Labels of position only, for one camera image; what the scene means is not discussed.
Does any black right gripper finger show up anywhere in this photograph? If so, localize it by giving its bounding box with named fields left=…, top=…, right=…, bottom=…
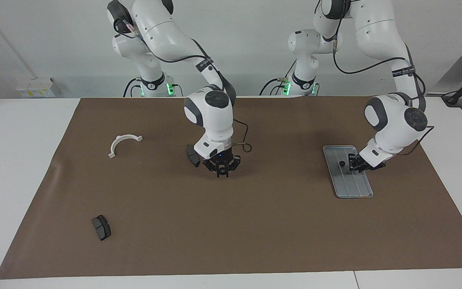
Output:
left=226, top=157, right=241, bottom=177
left=204, top=161, right=221, bottom=178

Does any silver metal tray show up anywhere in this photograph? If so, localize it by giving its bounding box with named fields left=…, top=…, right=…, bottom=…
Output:
left=322, top=145, right=374, bottom=199

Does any long dark brake pad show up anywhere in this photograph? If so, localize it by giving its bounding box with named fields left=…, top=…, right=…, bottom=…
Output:
left=186, top=144, right=201, bottom=168

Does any brown table mat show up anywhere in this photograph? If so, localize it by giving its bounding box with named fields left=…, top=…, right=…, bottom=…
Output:
left=0, top=96, right=462, bottom=280

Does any short dark brake pad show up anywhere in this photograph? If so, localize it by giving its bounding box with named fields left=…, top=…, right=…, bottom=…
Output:
left=91, top=215, right=112, bottom=241

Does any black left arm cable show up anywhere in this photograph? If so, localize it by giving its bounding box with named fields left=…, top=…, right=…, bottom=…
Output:
left=331, top=32, right=435, bottom=156

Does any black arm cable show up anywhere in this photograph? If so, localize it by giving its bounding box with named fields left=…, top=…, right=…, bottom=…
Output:
left=331, top=32, right=435, bottom=156
left=113, top=18, right=253, bottom=153

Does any white curved plastic bracket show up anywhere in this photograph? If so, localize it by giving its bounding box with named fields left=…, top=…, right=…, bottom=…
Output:
left=108, top=134, right=144, bottom=159

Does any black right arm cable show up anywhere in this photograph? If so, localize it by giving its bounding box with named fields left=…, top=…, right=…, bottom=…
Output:
left=113, top=18, right=253, bottom=153

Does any white wall socket box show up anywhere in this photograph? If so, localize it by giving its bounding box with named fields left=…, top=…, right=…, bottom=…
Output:
left=16, top=77, right=61, bottom=98

